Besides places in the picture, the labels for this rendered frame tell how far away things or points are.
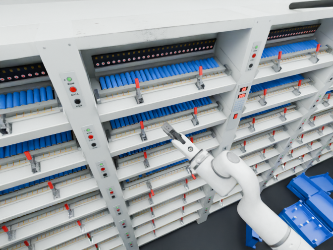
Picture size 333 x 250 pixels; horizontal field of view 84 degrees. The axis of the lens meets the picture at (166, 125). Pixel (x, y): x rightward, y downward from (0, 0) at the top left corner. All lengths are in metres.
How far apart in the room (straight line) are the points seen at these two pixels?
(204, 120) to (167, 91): 0.29
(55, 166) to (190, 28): 0.71
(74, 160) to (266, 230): 0.73
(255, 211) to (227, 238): 1.47
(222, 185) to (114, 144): 0.47
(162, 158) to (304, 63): 0.90
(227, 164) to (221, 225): 1.59
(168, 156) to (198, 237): 1.22
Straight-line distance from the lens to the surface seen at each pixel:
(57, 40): 0.59
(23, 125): 0.76
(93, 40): 0.59
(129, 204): 1.35
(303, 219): 2.13
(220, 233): 2.15
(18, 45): 0.61
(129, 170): 1.00
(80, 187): 1.01
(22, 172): 0.91
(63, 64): 0.61
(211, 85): 0.85
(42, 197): 1.06
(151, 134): 0.86
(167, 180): 1.19
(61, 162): 0.87
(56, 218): 1.22
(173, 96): 0.75
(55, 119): 0.73
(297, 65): 1.22
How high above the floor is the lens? 1.97
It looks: 41 degrees down
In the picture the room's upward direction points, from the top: straight up
